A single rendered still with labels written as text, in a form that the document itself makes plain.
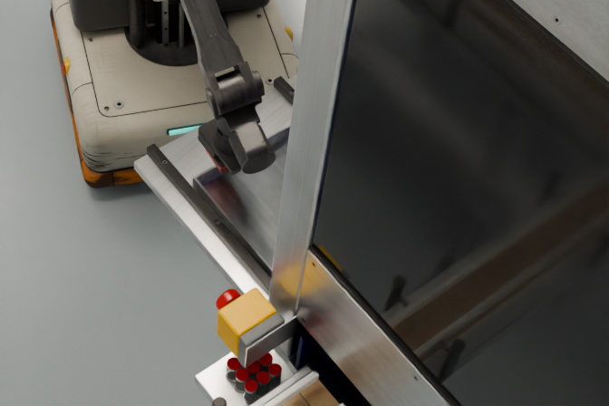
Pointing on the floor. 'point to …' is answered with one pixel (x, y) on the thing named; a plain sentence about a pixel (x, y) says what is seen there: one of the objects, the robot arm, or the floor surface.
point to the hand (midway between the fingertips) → (225, 169)
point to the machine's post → (313, 122)
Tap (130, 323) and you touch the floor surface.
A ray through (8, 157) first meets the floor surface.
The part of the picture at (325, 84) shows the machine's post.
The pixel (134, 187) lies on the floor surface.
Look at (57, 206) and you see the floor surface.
